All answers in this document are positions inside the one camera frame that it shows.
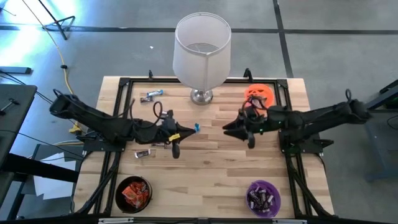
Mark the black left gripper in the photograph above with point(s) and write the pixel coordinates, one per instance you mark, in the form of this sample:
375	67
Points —
169	130

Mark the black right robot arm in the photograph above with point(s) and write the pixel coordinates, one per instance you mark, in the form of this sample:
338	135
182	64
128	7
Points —
317	119

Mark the black flat bar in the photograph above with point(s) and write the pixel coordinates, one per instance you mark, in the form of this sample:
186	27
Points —
15	70

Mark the white paper sheets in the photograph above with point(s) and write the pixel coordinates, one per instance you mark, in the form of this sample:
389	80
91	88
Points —
53	189

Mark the blue white candy bar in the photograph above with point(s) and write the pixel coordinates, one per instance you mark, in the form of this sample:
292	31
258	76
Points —
196	127
155	92

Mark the purple plastic bucket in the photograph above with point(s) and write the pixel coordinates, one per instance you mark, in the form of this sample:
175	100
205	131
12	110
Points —
277	194

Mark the white frame label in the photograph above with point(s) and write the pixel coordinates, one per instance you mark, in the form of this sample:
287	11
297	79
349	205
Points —
115	220
289	221

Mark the black frame beam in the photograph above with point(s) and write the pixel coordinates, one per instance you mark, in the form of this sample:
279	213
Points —
37	168

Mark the grey metal cart frame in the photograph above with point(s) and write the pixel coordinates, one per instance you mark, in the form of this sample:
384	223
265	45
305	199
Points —
385	96

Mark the black plastic bucket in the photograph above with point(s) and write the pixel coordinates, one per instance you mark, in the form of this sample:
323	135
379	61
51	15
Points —
118	196

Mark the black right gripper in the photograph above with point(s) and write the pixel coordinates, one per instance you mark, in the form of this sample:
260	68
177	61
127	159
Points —
258	124

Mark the black aluminium table frame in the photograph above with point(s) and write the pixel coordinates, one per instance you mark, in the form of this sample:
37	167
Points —
149	80

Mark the silver lamp with white shade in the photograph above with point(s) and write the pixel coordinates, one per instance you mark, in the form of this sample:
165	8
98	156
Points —
202	62

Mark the black table clamp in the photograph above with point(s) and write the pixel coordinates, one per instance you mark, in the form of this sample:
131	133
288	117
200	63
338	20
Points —
150	74
247	74

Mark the black metal stand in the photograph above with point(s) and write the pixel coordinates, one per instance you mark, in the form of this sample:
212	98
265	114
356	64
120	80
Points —
56	21

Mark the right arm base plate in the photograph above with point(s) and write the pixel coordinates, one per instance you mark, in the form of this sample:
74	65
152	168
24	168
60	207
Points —
314	147

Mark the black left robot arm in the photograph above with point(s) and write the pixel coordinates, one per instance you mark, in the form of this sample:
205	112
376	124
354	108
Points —
109	124

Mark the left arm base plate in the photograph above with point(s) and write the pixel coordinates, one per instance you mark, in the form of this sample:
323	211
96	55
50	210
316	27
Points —
93	145

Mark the orange Reese's candy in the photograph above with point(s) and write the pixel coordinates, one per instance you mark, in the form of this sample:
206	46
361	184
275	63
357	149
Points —
136	185
145	190
138	196
138	203
128	191

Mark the orange pumpkin bucket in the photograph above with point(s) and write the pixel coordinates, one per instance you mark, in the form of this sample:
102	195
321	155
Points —
259	90

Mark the dark grey side table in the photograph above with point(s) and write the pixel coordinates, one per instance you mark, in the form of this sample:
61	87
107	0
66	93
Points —
15	130

